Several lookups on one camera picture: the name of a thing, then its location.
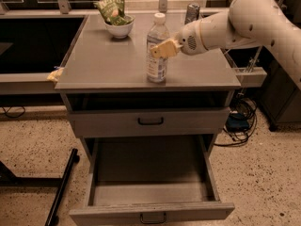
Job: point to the yellow tape scrap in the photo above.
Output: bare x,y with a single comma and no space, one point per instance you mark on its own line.
55,75

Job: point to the white ceramic bowl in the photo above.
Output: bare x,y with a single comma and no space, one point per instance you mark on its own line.
123,30

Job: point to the blue box on floor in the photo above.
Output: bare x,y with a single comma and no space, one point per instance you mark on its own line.
237,122

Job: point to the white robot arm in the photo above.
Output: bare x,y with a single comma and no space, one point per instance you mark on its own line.
246,23

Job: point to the clear plastic water bottle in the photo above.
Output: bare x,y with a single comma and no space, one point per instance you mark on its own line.
156,67

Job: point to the closed upper drawer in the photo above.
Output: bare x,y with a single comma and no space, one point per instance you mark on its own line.
148,122

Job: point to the silver drink can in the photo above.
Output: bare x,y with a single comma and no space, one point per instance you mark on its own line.
192,13

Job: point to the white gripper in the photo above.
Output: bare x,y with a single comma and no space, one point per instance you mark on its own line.
189,40

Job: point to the black floor stand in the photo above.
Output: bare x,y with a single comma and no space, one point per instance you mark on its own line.
9,179

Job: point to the open lower drawer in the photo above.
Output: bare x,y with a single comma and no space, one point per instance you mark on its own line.
149,181

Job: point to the dark grey side cabinet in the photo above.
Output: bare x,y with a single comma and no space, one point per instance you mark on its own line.
279,98

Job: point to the green snack bag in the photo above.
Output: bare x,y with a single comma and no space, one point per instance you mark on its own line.
113,12

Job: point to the grey drawer cabinet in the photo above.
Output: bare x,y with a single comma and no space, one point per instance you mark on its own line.
103,74

